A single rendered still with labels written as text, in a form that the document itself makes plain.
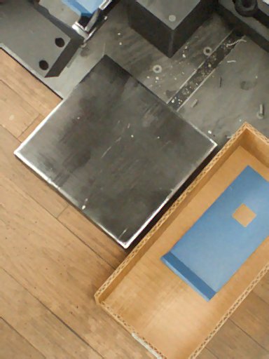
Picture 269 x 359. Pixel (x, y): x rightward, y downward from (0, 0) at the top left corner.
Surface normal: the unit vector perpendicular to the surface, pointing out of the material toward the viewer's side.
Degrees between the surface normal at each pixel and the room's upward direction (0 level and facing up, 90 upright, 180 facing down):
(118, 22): 0
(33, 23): 29
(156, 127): 0
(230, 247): 0
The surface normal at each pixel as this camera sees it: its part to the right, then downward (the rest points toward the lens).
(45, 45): -0.31, 0.14
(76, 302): 0.00, -0.25
